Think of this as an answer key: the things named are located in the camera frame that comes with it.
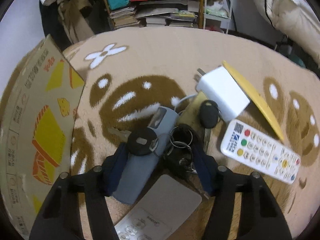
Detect white air conditioner remote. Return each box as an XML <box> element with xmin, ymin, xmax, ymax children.
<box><xmin>115</xmin><ymin>174</ymin><xmax>202</xmax><ymax>239</ymax></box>

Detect black hanging coat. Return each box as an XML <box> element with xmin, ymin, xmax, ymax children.
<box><xmin>39</xmin><ymin>2</ymin><xmax>71</xmax><ymax>51</ymax></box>

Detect gold card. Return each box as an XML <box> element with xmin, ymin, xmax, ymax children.
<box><xmin>176</xmin><ymin>91</ymin><xmax>208</xmax><ymax>138</ymax></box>

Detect black key bunch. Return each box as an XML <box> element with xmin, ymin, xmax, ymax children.
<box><xmin>107</xmin><ymin>123</ymin><xmax>211</xmax><ymax>201</ymax></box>

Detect cardboard box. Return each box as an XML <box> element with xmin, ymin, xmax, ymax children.
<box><xmin>1</xmin><ymin>36</ymin><xmax>85</xmax><ymax>239</ymax></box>

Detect stack of books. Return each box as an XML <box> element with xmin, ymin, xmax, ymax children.
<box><xmin>111</xmin><ymin>0</ymin><xmax>199</xmax><ymax>29</ymax></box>

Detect white TV remote coloured buttons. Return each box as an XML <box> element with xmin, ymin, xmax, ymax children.
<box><xmin>220</xmin><ymin>119</ymin><xmax>301</xmax><ymax>185</ymax></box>

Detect yellow flat book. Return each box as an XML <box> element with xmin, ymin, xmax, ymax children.
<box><xmin>222</xmin><ymin>61</ymin><xmax>285</xmax><ymax>142</ymax></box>

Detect light blue cylindrical case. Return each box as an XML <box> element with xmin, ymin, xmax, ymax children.
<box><xmin>113</xmin><ymin>106</ymin><xmax>178</xmax><ymax>204</ymax></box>

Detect beige tote bag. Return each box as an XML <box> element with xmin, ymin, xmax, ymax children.
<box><xmin>58</xmin><ymin>0</ymin><xmax>94</xmax><ymax>44</ymax></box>

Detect cream office chair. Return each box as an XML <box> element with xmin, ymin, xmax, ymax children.
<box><xmin>253</xmin><ymin>0</ymin><xmax>319</xmax><ymax>64</ymax></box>

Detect white power adapter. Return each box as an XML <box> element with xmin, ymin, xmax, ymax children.
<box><xmin>196</xmin><ymin>66</ymin><xmax>250</xmax><ymax>122</ymax></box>

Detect black single car key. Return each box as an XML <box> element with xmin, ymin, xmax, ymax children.
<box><xmin>199</xmin><ymin>100</ymin><xmax>221</xmax><ymax>152</ymax></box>

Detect white utility cart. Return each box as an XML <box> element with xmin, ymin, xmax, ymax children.
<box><xmin>203</xmin><ymin>0</ymin><xmax>234</xmax><ymax>34</ymax></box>

